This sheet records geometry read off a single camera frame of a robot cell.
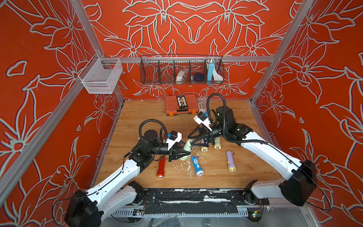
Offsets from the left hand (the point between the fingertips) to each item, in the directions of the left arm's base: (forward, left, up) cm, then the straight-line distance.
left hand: (189, 149), depth 65 cm
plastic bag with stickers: (+51, -11, -22) cm, 56 cm away
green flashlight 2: (+15, -19, -22) cm, 33 cm away
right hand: (+1, 0, +6) cm, 6 cm away
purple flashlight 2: (+1, -26, -22) cm, 34 cm away
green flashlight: (-1, +1, +5) cm, 5 cm away
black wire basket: (+60, +10, +5) cm, 61 cm away
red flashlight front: (-2, +15, -22) cm, 27 cm away
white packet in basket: (+47, +8, +7) cm, 48 cm away
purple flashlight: (+12, -10, -23) cm, 28 cm away
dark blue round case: (+53, -5, +4) cm, 53 cm away
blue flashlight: (-1, -6, -23) cm, 24 cm away
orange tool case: (+45, +6, -16) cm, 48 cm away
